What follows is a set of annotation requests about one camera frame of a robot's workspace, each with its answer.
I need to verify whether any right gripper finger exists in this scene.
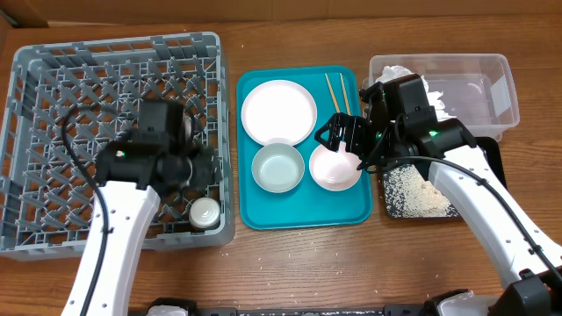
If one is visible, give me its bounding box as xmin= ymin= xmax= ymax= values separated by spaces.
xmin=326 ymin=112 xmax=354 ymax=132
xmin=314 ymin=126 xmax=349 ymax=152

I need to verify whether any pink bowl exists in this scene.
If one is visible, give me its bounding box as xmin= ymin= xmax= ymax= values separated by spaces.
xmin=309 ymin=142 xmax=362 ymax=191

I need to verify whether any white cup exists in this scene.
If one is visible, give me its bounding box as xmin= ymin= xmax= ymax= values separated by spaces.
xmin=189 ymin=197 xmax=220 ymax=230

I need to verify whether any white round plate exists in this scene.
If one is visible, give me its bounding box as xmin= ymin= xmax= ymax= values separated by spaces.
xmin=241 ymin=80 xmax=318 ymax=146

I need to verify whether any grey-green bowl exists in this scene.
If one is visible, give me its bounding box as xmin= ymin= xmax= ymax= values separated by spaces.
xmin=251 ymin=143 xmax=305 ymax=193

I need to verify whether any white napkin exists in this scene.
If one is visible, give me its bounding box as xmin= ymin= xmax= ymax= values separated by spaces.
xmin=375 ymin=65 xmax=456 ymax=122

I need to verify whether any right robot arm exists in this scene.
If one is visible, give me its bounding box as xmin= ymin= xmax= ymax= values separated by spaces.
xmin=314 ymin=74 xmax=561 ymax=315

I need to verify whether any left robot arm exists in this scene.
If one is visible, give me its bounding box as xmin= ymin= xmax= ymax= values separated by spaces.
xmin=61 ymin=99 xmax=223 ymax=315

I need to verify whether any grey dishwasher rack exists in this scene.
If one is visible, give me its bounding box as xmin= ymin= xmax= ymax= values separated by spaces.
xmin=1 ymin=32 xmax=235 ymax=261

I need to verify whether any left wooden chopstick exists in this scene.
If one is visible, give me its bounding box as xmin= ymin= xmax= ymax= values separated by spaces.
xmin=324 ymin=73 xmax=340 ymax=113

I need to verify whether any wooden chopstick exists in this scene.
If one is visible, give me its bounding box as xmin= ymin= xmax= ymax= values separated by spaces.
xmin=324 ymin=73 xmax=340 ymax=113
xmin=340 ymin=73 xmax=350 ymax=115

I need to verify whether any right wooden chopstick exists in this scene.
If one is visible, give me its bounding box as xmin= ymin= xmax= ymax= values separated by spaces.
xmin=340 ymin=73 xmax=350 ymax=115

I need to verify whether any teal serving tray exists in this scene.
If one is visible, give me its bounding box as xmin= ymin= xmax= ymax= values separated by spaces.
xmin=236 ymin=65 xmax=373 ymax=230

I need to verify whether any black tray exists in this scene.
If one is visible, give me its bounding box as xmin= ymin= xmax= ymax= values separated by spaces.
xmin=379 ymin=136 xmax=512 ymax=219

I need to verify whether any spilled rice pile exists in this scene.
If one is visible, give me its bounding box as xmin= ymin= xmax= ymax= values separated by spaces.
xmin=382 ymin=165 xmax=459 ymax=219

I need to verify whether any clear plastic bin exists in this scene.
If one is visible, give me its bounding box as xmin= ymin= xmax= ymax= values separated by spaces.
xmin=363 ymin=54 xmax=520 ymax=141

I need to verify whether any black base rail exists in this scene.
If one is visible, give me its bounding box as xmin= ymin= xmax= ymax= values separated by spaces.
xmin=140 ymin=298 xmax=440 ymax=316

